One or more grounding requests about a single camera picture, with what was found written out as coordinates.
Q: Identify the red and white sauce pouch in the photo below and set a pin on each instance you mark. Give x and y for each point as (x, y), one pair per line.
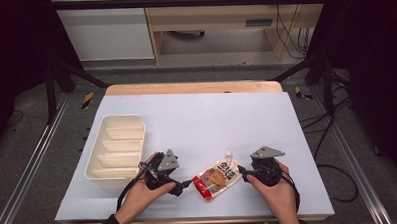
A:
(217, 179)

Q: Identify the white table mat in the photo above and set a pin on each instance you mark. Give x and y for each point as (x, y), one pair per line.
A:
(200, 125)

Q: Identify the black curtain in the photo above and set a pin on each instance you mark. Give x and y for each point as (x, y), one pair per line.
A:
(374, 59)
(14, 58)

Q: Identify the yellow and black tape piece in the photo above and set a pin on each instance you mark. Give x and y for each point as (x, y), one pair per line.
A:
(301, 93)
(87, 100)

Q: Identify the white cabinet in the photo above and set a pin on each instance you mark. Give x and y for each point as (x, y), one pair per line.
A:
(107, 31)

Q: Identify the black horizontal frame bar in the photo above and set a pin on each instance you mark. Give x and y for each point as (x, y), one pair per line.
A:
(182, 2)

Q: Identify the person's right hand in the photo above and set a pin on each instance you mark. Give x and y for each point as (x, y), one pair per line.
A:
(281, 197)

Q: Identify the person's left hand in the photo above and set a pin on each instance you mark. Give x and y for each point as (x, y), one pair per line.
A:
(139, 199)

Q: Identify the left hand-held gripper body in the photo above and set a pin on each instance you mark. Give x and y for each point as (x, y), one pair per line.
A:
(155, 178)

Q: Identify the aluminium floor rail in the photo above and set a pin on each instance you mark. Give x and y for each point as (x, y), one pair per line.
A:
(28, 164)
(355, 160)

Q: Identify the white divided plastic box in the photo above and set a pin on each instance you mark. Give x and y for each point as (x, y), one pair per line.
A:
(116, 151)

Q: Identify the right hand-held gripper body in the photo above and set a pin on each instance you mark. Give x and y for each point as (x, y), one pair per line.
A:
(267, 171)

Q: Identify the black metal stand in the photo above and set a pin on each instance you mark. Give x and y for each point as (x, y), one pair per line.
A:
(327, 84)
(50, 93)

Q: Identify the light wooden desk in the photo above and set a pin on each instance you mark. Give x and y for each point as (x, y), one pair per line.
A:
(213, 19)

